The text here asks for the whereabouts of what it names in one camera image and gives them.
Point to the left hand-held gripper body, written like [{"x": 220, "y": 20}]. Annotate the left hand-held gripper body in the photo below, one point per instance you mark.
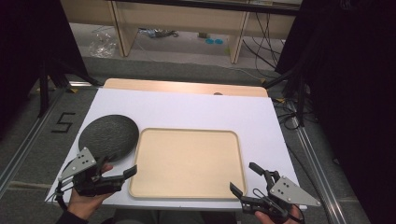
[{"x": 81, "y": 163}]

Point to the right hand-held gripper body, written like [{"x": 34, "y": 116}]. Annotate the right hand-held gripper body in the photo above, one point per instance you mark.
[{"x": 285, "y": 191}]

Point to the dark grey round plate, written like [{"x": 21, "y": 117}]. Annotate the dark grey round plate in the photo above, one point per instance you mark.
[{"x": 109, "y": 137}]

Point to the beige rectangular tray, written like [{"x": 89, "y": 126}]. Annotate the beige rectangular tray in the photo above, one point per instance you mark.
[{"x": 186, "y": 161}]

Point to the person's right hand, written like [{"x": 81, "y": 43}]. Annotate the person's right hand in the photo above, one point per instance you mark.
[{"x": 274, "y": 218}]

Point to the person's left hand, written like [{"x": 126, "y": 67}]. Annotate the person's left hand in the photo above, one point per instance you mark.
[{"x": 85, "y": 203}]

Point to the black metal stand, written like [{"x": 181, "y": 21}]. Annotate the black metal stand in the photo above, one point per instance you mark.
[
  {"x": 295, "y": 90},
  {"x": 46, "y": 81}
]

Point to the white board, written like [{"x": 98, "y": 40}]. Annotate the white board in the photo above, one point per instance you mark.
[{"x": 193, "y": 109}]

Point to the clear plastic bag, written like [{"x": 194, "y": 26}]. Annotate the clear plastic bag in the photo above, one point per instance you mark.
[{"x": 102, "y": 45}]

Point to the black curtain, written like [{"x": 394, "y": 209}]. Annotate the black curtain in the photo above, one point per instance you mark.
[
  {"x": 351, "y": 77},
  {"x": 34, "y": 40}
]

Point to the blue round lid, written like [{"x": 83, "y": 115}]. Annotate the blue round lid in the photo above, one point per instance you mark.
[
  {"x": 209, "y": 41},
  {"x": 219, "y": 41}
]

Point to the crumpled wrapper under desk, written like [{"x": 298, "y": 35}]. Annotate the crumpled wrapper under desk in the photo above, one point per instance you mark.
[{"x": 157, "y": 32}]

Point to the light wooden desk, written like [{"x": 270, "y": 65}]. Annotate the light wooden desk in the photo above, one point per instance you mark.
[{"x": 186, "y": 15}]

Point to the metal floor rail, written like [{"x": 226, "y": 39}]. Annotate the metal floor rail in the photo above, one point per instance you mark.
[
  {"x": 28, "y": 137},
  {"x": 317, "y": 165}
]

